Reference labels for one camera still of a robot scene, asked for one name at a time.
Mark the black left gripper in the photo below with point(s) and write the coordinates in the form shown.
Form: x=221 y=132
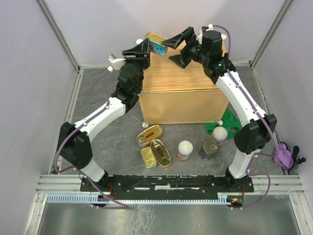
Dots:
x=142 y=53

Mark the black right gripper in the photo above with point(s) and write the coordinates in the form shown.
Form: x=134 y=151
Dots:
x=174 y=42

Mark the blue rectangular luncheon meat tin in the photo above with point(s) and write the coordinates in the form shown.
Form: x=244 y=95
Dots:
x=156 y=45

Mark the wooden cube cabinet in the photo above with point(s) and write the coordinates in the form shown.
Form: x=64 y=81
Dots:
x=172 y=95

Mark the oval red fish tin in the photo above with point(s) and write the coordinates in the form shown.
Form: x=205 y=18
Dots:
x=145 y=137

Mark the dark blue round can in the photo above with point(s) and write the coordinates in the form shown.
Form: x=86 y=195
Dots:
x=208 y=148

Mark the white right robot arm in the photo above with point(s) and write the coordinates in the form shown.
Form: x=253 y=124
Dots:
x=257 y=126

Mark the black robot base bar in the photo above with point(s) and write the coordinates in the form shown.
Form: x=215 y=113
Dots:
x=134 y=187

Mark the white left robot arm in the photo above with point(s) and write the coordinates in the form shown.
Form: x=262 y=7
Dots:
x=74 y=143

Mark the green cloth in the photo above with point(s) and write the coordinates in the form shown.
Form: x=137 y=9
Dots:
x=230 y=123

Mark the gold oval fish tin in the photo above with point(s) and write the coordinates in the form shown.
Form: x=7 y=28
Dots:
x=161 y=154

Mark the gold rectangular meat tin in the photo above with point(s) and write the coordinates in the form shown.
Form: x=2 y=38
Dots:
x=148 y=158

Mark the purple cloth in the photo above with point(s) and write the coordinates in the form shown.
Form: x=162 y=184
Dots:
x=286 y=158

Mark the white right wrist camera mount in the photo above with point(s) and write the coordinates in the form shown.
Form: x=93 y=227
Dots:
x=210 y=39

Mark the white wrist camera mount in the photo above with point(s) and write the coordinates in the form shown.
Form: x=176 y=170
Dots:
x=116 y=63
x=210 y=39

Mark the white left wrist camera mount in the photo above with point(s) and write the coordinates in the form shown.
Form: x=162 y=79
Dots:
x=116 y=63

